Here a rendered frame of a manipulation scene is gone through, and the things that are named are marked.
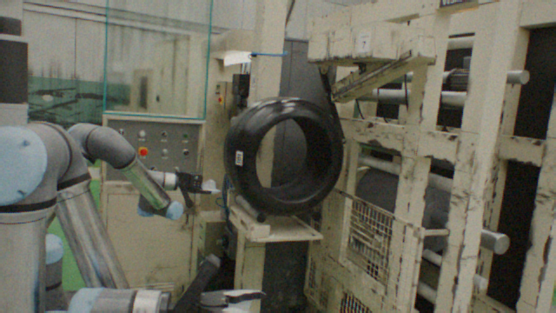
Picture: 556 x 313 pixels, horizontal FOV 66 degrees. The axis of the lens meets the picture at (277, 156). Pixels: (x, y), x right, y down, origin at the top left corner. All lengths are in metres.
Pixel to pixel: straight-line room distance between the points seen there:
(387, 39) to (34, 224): 1.45
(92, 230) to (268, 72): 1.52
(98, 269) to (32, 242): 0.17
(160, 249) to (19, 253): 1.83
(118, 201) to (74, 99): 8.24
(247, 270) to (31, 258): 1.72
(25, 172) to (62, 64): 9.96
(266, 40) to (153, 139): 0.84
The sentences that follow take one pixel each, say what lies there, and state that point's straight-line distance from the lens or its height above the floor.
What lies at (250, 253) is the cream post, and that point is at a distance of 2.41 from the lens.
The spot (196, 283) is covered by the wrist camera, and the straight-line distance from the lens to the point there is 0.81.
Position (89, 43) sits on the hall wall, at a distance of 10.77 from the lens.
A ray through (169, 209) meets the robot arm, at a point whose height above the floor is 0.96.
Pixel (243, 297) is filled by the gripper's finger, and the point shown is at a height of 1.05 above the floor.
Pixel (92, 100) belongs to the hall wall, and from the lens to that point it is 10.70.
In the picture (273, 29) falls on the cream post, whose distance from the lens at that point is 2.28.
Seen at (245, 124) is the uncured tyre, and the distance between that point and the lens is 1.88.
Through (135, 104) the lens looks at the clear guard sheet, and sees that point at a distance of 2.46.
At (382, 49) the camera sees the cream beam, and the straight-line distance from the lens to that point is 1.83.
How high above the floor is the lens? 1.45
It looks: 8 degrees down
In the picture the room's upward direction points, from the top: 5 degrees clockwise
